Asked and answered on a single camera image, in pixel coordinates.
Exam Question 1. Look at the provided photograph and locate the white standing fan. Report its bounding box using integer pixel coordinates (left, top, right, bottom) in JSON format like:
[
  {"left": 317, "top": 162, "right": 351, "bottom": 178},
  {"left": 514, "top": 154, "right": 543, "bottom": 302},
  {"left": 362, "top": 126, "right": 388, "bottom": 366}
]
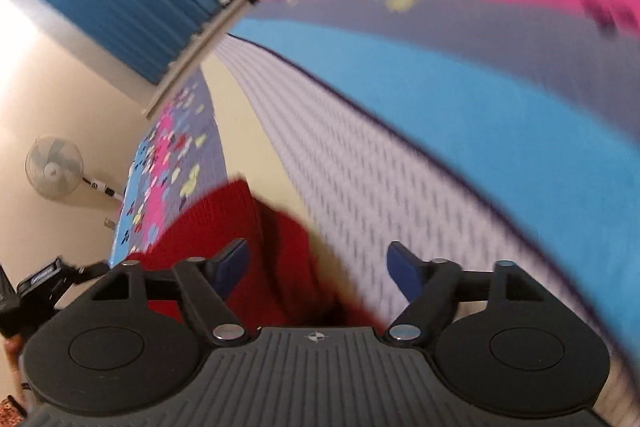
[{"left": 25, "top": 135, "right": 124, "bottom": 202}]

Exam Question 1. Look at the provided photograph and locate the colourful floral striped blanket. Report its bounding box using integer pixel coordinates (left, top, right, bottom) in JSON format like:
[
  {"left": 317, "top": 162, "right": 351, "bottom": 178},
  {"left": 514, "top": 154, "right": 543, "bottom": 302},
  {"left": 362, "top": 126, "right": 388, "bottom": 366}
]
[{"left": 111, "top": 0, "right": 639, "bottom": 426}]

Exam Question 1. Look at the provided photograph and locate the wall power socket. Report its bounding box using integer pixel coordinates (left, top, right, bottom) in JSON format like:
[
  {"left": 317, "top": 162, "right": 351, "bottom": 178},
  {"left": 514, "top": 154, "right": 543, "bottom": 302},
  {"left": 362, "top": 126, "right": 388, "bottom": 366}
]
[{"left": 103, "top": 218, "right": 116, "bottom": 231}]

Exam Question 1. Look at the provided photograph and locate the dark red knit sweater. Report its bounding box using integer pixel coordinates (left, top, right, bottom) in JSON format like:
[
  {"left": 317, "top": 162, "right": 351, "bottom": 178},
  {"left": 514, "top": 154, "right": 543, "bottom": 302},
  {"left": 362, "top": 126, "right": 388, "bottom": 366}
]
[{"left": 128, "top": 180, "right": 382, "bottom": 333}]

